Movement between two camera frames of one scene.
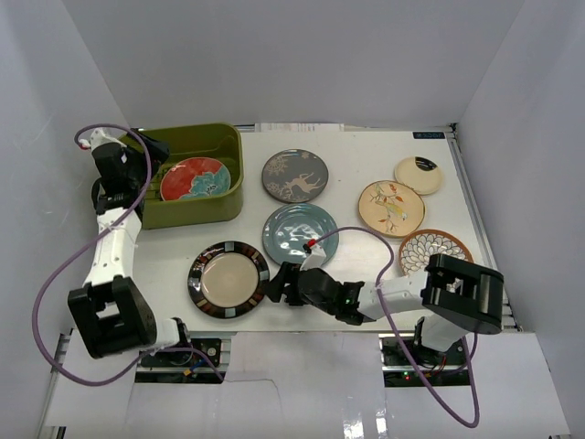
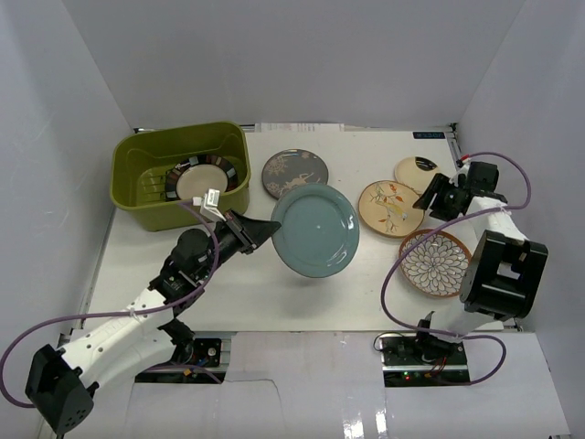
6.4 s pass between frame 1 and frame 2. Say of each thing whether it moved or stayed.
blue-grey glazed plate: moved
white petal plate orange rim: stayed
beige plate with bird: stayed
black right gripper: moved
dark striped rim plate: moved
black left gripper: moved
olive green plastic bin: stayed
